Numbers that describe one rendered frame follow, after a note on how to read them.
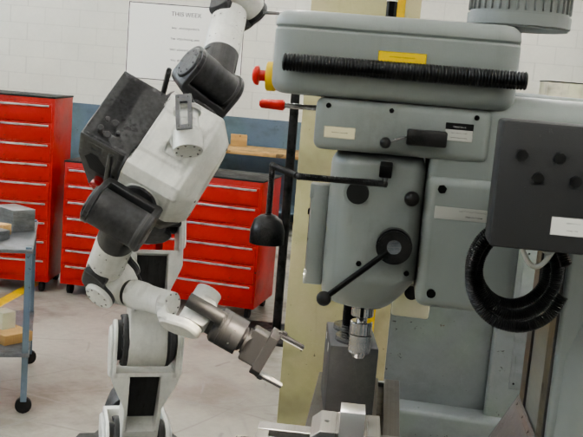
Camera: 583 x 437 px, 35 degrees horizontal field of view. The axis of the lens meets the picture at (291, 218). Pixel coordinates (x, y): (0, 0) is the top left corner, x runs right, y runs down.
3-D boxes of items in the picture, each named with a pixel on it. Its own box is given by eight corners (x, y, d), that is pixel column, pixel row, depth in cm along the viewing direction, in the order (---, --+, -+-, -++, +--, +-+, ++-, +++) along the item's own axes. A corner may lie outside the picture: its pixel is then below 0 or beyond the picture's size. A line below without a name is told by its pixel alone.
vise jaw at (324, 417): (308, 447, 192) (310, 429, 191) (311, 426, 204) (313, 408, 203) (337, 451, 191) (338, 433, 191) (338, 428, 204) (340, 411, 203)
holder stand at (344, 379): (323, 417, 229) (330, 340, 225) (320, 388, 250) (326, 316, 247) (371, 421, 229) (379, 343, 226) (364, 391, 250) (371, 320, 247)
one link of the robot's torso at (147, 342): (110, 360, 259) (118, 194, 256) (173, 360, 263) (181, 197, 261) (114, 372, 244) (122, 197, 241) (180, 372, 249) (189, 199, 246)
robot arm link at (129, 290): (157, 326, 223) (99, 308, 233) (181, 296, 229) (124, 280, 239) (142, 296, 216) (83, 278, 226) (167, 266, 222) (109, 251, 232)
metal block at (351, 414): (337, 439, 194) (340, 411, 193) (338, 427, 200) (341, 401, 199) (363, 441, 194) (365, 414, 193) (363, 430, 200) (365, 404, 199)
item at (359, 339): (347, 347, 198) (350, 321, 197) (369, 349, 197) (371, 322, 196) (347, 354, 193) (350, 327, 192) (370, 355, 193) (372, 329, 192)
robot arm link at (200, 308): (214, 350, 220) (173, 326, 220) (235, 313, 225) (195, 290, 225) (222, 337, 210) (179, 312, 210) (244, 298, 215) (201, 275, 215)
